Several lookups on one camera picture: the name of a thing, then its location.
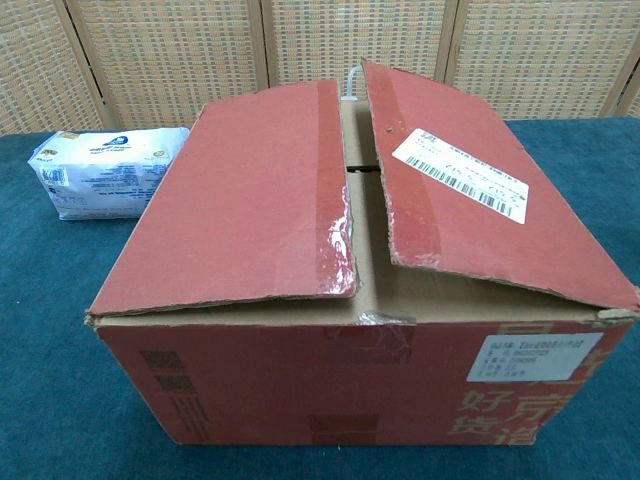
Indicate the woven bamboo folding screen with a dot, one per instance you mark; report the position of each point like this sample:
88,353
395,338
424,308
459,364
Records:
165,60

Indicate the white blue tissue pack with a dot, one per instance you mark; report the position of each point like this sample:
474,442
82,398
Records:
100,170

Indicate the table with teal blue cloth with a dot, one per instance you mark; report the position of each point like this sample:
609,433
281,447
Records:
55,320

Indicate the red printed cardboard box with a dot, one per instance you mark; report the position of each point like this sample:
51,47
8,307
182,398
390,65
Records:
260,380

